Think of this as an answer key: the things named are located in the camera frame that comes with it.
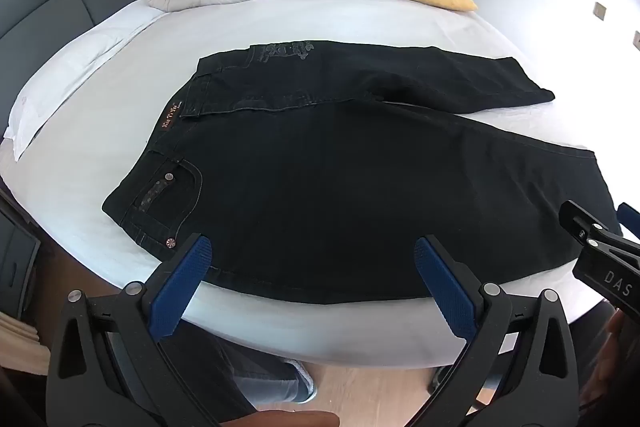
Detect flat white pillow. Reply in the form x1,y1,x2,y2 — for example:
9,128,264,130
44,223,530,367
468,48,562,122
2,4,167,164

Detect bed with white sheet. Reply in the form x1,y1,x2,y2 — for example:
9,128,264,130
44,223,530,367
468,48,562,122
0,0,640,365

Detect dark nightstand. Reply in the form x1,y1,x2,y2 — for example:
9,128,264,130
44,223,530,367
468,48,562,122
0,206,42,322

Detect black denim pants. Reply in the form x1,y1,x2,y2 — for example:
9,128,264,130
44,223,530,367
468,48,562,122
101,39,623,306

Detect grey slipper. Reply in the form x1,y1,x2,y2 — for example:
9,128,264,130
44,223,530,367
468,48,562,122
284,359,319,404

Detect person's left hand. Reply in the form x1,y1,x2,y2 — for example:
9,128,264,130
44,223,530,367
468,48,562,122
220,409,342,427

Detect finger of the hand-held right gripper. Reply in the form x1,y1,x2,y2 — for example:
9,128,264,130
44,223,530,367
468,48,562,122
616,202,640,240
558,199,625,258

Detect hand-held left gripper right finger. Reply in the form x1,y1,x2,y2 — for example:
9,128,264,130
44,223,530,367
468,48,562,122
414,234,581,427

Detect dark grey padded headboard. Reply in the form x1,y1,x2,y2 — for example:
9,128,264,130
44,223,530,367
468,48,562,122
0,0,170,142

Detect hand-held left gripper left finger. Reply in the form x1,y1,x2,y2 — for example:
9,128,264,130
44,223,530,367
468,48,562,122
45,233,221,427

